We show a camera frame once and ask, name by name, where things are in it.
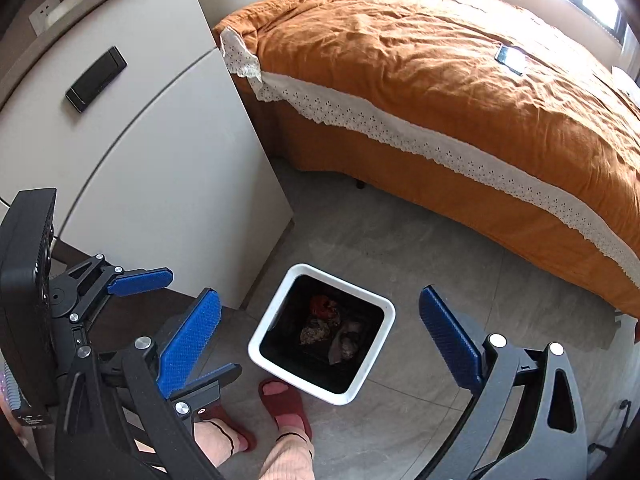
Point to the white round object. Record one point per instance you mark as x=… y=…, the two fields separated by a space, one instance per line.
x=67 y=7

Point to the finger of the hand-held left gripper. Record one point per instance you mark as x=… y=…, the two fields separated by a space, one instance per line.
x=210 y=386
x=142 y=281

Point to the brown crumpled paper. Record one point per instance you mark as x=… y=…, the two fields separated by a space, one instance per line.
x=317 y=333

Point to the person's left leg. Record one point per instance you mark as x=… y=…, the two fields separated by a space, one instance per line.
x=215 y=440

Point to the white lace bed trim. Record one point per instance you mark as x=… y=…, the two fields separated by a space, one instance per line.
x=400 y=132

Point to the white wall socket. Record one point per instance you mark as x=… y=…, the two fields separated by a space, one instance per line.
x=42 y=15

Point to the smartphone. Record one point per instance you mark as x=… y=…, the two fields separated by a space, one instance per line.
x=511 y=59

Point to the white nightstand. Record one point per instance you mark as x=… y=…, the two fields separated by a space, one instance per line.
x=150 y=135

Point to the red crumpled wrapper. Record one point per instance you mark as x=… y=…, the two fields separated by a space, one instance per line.
x=322 y=306

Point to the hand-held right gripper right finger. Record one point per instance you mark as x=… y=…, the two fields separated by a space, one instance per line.
x=445 y=335

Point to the bed with orange duvet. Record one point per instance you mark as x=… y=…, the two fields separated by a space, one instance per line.
x=425 y=45

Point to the right foot red slipper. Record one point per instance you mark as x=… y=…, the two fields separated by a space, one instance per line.
x=290 y=460

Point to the grey crumpled scrap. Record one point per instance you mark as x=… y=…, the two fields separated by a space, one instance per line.
x=347 y=341

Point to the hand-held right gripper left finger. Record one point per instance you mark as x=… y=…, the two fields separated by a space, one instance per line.
x=192 y=340

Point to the white square trash bin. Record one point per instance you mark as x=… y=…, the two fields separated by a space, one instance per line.
x=265 y=345

